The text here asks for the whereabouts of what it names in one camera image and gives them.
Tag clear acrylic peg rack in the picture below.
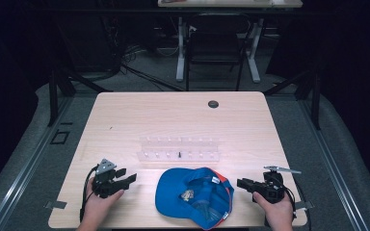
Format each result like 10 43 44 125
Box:
136 136 222 164

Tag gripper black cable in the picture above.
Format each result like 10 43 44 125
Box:
278 178 299 221
79 165 100 223

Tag person's left hand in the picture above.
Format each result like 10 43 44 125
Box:
82 177 125 225

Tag black chair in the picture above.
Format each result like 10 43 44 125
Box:
184 13 252 92

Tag black metal stand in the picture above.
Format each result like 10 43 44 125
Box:
46 62 114 128
263 65 323 131

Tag aluminium floor rail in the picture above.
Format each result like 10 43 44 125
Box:
298 95 370 231
0 95 75 231

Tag black floor cables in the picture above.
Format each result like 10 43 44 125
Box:
119 42 185 93

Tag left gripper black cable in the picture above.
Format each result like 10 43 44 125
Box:
79 165 100 223

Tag grey tape strip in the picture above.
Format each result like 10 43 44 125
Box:
43 199 68 211
294 199 316 212

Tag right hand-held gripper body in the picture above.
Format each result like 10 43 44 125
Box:
251 165 303 205

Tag white-legged desk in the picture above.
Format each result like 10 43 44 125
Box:
157 0 304 84

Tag person's right hand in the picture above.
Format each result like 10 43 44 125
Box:
252 191 295 225

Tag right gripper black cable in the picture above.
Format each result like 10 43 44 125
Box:
278 178 299 221

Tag blue baseball cap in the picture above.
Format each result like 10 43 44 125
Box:
154 167 235 231

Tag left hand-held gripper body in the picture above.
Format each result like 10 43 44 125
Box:
91 158 125 199

